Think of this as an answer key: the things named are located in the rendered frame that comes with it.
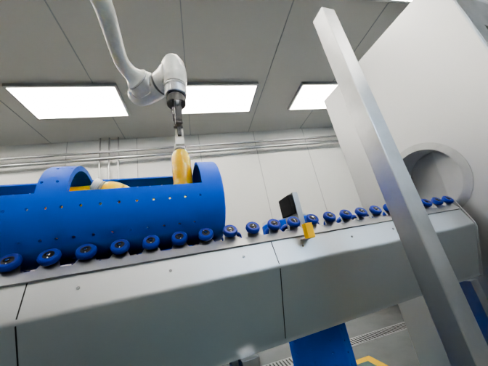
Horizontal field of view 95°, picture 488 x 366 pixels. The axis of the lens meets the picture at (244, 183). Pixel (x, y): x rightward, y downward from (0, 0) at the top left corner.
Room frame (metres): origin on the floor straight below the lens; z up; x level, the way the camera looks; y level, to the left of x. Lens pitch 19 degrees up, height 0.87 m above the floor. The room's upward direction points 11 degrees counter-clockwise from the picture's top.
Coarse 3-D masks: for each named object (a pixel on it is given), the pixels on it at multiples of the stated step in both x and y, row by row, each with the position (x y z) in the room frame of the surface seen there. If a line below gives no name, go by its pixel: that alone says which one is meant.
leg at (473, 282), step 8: (472, 280) 1.05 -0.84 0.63; (464, 288) 1.07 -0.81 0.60; (472, 288) 1.05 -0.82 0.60; (480, 288) 1.05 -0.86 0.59; (472, 296) 1.06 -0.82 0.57; (480, 296) 1.05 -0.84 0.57; (472, 304) 1.07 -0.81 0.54; (480, 304) 1.05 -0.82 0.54; (480, 312) 1.06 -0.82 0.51; (480, 320) 1.07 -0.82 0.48; (480, 328) 1.08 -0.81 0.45
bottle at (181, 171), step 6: (174, 150) 0.72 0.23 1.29; (180, 150) 0.71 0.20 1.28; (174, 156) 0.71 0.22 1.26; (180, 156) 0.71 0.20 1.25; (186, 156) 0.72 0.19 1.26; (174, 162) 0.71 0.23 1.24; (180, 162) 0.71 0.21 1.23; (186, 162) 0.72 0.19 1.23; (174, 168) 0.71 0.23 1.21; (180, 168) 0.71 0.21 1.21; (186, 168) 0.71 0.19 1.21; (174, 174) 0.71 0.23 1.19; (180, 174) 0.70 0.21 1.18; (186, 174) 0.71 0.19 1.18; (174, 180) 0.71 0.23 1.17; (180, 180) 0.70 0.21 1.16; (186, 180) 0.71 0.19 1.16
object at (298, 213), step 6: (294, 192) 0.84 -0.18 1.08; (282, 198) 0.88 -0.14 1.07; (288, 198) 0.84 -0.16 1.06; (294, 198) 0.84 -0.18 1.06; (282, 204) 0.89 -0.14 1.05; (288, 204) 0.85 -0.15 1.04; (294, 204) 0.84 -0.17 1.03; (300, 204) 0.85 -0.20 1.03; (282, 210) 0.90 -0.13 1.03; (288, 210) 0.86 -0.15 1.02; (294, 210) 0.84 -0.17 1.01; (300, 210) 0.85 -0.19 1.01; (282, 216) 0.92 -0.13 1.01; (288, 216) 0.91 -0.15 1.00; (300, 216) 0.84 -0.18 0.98; (288, 228) 0.93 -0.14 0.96
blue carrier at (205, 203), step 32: (0, 192) 0.62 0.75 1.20; (32, 192) 0.66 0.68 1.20; (64, 192) 0.51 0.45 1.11; (96, 192) 0.53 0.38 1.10; (128, 192) 0.56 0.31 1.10; (160, 192) 0.59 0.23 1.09; (192, 192) 0.62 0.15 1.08; (0, 224) 0.47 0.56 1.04; (32, 224) 0.50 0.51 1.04; (64, 224) 0.52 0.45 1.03; (96, 224) 0.55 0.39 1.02; (128, 224) 0.58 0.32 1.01; (160, 224) 0.61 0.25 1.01; (192, 224) 0.65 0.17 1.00; (224, 224) 0.70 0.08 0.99; (0, 256) 0.51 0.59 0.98; (32, 256) 0.54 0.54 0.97; (64, 256) 0.58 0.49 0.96; (96, 256) 0.62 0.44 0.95
